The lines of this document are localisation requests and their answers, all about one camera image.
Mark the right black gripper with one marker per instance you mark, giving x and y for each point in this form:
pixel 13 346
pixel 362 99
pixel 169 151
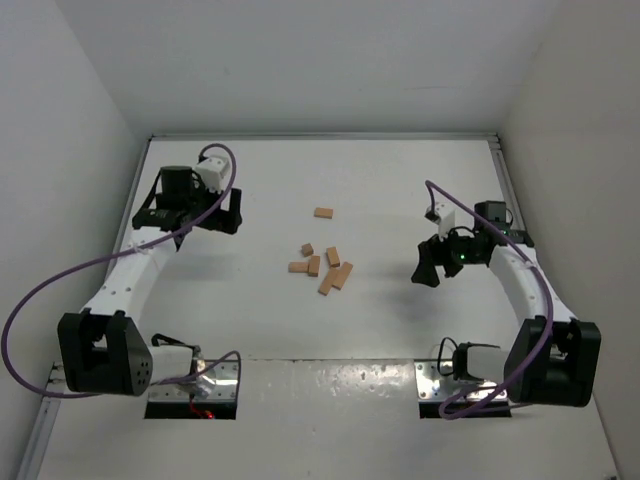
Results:
pixel 442 253

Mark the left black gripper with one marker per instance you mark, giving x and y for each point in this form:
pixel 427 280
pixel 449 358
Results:
pixel 220 218

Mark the wood block one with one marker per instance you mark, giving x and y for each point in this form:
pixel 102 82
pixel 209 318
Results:
pixel 298 267

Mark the wood block five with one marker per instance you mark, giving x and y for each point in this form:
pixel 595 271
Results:
pixel 342 275

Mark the wood block three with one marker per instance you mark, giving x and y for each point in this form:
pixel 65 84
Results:
pixel 333 257

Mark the wood block two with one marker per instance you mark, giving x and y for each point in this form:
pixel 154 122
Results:
pixel 314 266

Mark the wood block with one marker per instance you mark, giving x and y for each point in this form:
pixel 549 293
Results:
pixel 323 213

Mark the wood block four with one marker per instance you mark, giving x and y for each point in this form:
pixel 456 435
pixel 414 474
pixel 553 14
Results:
pixel 328 281

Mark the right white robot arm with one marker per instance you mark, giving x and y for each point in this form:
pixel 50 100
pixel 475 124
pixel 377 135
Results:
pixel 554 353

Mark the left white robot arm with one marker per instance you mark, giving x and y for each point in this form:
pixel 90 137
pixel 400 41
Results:
pixel 103 351

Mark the small wood cube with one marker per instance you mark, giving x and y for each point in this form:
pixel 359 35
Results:
pixel 307 250

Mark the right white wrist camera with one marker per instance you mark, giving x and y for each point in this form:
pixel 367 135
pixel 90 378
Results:
pixel 443 216

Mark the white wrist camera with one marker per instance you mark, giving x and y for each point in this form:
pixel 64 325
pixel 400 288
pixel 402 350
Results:
pixel 213 171
pixel 443 216

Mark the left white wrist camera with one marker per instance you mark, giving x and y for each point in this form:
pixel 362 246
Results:
pixel 213 171

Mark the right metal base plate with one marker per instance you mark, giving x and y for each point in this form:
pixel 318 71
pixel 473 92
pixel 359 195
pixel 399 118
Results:
pixel 434 388

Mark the metal base plate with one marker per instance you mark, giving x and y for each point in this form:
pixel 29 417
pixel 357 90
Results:
pixel 217 385
pixel 434 388

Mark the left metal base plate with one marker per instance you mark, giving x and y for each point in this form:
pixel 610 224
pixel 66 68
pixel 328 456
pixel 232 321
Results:
pixel 217 385

